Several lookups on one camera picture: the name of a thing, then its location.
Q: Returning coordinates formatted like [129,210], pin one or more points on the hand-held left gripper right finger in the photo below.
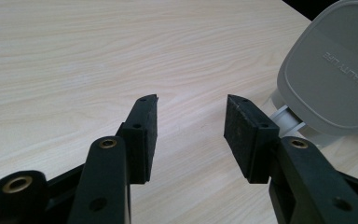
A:
[248,143]

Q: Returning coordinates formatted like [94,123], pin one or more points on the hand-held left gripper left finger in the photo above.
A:
[136,149]

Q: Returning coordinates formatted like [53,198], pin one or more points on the clear container with grey lid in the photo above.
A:
[329,90]

